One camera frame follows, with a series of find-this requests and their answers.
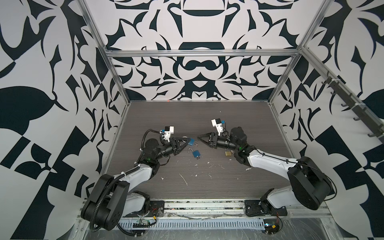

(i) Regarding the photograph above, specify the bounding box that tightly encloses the blue padlock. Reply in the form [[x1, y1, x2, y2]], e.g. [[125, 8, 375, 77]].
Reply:
[[188, 139, 197, 146], [188, 148, 201, 160]]

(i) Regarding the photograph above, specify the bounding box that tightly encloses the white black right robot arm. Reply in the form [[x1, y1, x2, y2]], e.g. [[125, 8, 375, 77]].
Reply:
[[198, 127, 334, 217]]

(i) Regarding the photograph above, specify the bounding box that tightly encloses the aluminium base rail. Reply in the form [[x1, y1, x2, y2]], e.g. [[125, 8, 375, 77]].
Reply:
[[122, 199, 333, 219]]

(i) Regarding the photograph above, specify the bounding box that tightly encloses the white slotted cable duct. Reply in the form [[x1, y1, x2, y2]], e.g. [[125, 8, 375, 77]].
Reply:
[[119, 219, 265, 231]]

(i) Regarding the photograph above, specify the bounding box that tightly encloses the grey wall hook rail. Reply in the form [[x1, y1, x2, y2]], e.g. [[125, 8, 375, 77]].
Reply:
[[322, 72, 384, 144]]

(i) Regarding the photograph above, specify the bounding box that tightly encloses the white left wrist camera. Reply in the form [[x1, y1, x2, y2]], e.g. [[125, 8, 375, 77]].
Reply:
[[160, 126, 174, 144]]

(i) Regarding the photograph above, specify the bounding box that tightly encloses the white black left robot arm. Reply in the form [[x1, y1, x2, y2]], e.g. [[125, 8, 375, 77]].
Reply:
[[81, 126, 192, 232]]

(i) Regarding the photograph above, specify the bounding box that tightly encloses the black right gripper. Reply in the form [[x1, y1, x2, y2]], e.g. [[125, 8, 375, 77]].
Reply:
[[198, 133, 241, 153]]

